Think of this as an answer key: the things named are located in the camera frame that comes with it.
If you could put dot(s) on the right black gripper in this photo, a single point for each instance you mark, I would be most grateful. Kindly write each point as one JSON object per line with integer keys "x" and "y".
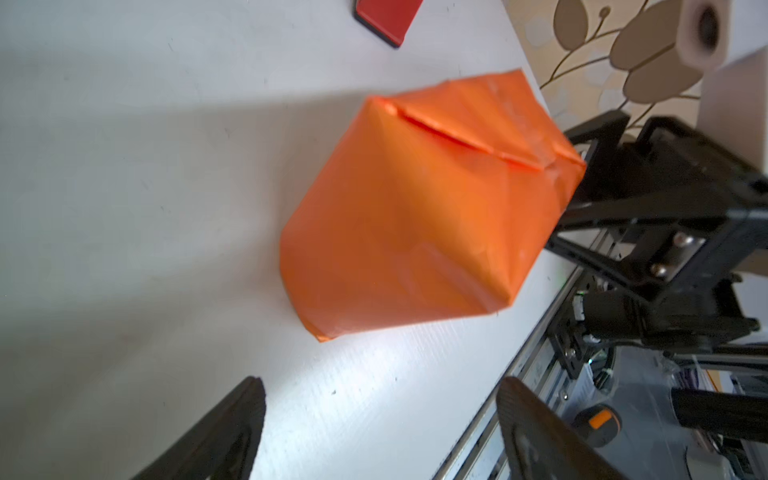
{"x": 691, "y": 212}

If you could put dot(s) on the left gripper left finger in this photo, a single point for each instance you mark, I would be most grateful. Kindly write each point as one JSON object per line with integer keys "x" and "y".
{"x": 221, "y": 445}

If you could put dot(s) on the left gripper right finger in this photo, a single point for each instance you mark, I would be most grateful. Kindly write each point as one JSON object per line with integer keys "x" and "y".
{"x": 538, "y": 444}

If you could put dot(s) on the yellow orange wrapping paper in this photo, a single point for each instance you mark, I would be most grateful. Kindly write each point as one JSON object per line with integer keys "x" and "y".
{"x": 434, "y": 205}

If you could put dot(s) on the black orange screwdriver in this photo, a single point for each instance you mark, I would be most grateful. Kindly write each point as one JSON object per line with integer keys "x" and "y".
{"x": 597, "y": 425}

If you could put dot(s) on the red tape dispenser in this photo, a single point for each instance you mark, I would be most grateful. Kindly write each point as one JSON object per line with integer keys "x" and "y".
{"x": 390, "y": 20}

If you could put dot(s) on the aluminium front rail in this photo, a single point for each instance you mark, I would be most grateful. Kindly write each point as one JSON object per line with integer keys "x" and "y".
{"x": 479, "y": 453}

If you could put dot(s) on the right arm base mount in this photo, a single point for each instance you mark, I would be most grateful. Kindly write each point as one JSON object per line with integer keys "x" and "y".
{"x": 597, "y": 317}

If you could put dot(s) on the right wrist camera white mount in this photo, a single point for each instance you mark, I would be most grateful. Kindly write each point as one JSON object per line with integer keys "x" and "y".
{"x": 727, "y": 42}

